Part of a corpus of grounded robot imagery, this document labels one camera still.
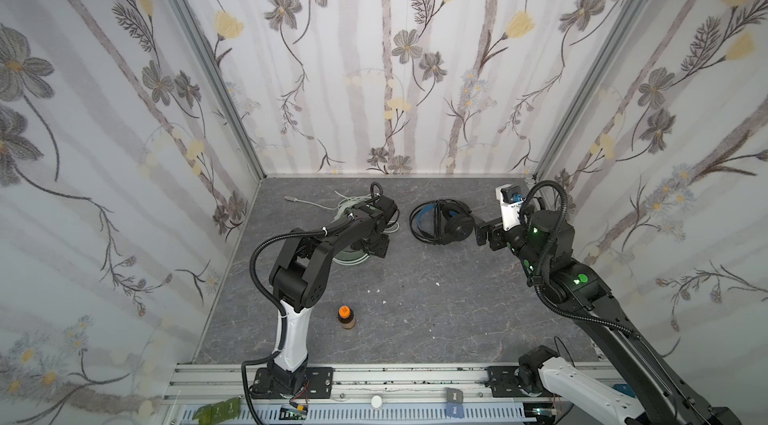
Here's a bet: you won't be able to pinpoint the mint green wired headphones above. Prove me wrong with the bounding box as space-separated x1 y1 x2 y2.
279 183 399 271

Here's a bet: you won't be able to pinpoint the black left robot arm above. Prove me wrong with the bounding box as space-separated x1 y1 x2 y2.
241 182 399 424

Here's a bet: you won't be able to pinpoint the black wired headphones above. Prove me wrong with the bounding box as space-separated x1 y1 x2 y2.
408 199 475 245

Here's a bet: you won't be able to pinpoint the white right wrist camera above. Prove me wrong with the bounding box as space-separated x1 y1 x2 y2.
495 184 525 231

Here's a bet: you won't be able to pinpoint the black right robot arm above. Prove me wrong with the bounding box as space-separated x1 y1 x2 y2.
476 181 739 424

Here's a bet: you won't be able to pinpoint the orange cap brown bottle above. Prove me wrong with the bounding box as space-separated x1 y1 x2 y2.
337 305 356 330

